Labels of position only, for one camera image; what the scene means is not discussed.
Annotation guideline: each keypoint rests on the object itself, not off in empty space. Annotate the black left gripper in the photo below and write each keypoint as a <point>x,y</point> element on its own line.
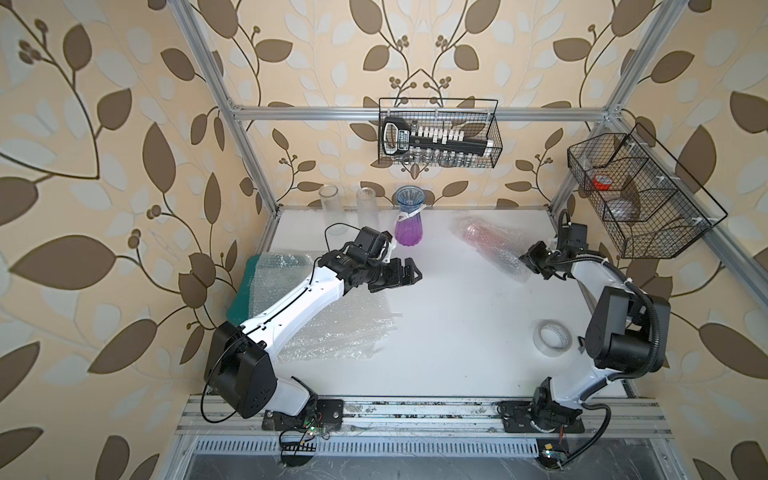
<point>395,278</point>

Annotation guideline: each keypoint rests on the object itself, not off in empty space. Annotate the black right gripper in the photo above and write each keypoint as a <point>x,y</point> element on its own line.
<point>530,259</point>

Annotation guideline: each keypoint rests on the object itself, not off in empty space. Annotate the pink vase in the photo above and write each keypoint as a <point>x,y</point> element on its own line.
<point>500,246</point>

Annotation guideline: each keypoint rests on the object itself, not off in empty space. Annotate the purple vase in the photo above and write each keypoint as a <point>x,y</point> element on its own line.
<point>411,201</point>

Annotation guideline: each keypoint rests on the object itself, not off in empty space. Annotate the clear ribbed glass vase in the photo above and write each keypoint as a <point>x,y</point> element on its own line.
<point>367,208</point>

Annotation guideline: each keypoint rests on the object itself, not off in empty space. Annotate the clear bubble wrap sheet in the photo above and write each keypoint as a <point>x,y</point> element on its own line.
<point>270,276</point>

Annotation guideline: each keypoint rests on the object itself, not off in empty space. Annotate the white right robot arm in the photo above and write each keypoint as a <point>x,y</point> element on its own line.
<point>626,336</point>

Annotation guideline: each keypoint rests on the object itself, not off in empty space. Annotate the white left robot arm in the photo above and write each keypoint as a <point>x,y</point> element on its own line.
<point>240,363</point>

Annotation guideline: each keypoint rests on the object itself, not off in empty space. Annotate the white tape roll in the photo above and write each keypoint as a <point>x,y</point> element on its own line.
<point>551,338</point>

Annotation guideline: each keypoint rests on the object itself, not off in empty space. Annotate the red tape roll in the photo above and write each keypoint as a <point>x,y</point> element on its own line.
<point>601,182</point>

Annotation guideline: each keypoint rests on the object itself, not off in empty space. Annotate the black socket set holder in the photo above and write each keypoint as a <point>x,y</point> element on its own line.
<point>398,137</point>

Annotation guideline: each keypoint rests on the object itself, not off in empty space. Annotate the green tool case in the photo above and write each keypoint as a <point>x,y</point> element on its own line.
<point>239,310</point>

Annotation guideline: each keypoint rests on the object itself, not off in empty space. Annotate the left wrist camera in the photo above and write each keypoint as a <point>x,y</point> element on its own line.
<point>370,245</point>

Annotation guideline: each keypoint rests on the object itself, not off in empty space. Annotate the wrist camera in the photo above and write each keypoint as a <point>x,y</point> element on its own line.
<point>572,239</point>
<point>370,245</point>

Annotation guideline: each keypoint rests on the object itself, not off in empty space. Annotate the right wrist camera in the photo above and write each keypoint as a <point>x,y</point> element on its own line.
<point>572,239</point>

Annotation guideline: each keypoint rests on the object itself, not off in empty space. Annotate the right wire basket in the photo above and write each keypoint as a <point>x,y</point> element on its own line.
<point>659,205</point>

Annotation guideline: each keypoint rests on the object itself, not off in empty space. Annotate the wire basket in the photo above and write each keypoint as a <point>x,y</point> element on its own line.
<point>659,205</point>
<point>476,117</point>

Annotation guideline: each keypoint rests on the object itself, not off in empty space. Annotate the back wire basket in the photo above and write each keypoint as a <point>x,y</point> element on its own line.
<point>476,117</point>

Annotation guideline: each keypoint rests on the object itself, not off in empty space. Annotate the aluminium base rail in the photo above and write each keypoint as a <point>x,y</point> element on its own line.
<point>378,426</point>

